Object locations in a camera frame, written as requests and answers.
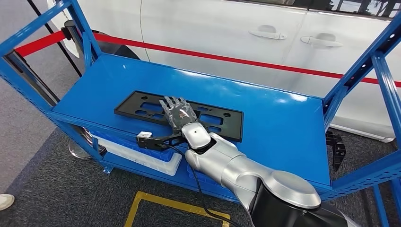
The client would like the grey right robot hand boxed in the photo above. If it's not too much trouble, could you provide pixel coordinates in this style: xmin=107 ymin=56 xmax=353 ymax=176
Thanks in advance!
xmin=158 ymin=96 xmax=199 ymax=132

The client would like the black plastic plate frame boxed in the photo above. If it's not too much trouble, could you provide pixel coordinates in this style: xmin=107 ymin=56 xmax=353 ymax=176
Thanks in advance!
xmin=114 ymin=90 xmax=244 ymax=143

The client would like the blue metal shelf rack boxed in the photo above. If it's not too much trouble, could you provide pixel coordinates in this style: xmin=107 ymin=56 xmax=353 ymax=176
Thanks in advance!
xmin=0 ymin=0 xmax=401 ymax=227

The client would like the white plastic bin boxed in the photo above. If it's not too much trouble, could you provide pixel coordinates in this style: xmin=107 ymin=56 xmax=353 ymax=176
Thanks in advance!
xmin=91 ymin=138 xmax=183 ymax=177

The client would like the red barrier belt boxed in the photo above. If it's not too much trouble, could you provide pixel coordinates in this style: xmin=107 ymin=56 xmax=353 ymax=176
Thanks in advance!
xmin=14 ymin=30 xmax=401 ymax=88

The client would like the white car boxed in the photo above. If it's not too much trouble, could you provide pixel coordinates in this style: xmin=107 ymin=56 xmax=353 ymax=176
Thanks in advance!
xmin=47 ymin=0 xmax=401 ymax=143

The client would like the person's shoe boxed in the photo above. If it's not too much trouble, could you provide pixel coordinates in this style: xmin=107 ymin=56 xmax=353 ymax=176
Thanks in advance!
xmin=0 ymin=194 xmax=15 ymax=211

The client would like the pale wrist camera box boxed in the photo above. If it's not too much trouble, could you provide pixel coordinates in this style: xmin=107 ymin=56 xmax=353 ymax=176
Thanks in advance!
xmin=136 ymin=131 xmax=185 ymax=152

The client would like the black cable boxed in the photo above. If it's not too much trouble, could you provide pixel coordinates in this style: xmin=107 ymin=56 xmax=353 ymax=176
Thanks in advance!
xmin=166 ymin=144 xmax=244 ymax=227

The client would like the stanchion post with black head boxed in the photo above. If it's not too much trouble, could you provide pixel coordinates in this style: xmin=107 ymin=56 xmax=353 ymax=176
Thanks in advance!
xmin=61 ymin=19 xmax=78 ymax=43

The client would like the thin black strap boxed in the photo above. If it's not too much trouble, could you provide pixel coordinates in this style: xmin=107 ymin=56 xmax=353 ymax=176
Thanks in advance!
xmin=26 ymin=0 xmax=83 ymax=78

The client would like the black plastic bracket part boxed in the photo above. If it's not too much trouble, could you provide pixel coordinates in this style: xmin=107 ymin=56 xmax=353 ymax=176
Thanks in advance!
xmin=325 ymin=131 xmax=347 ymax=172

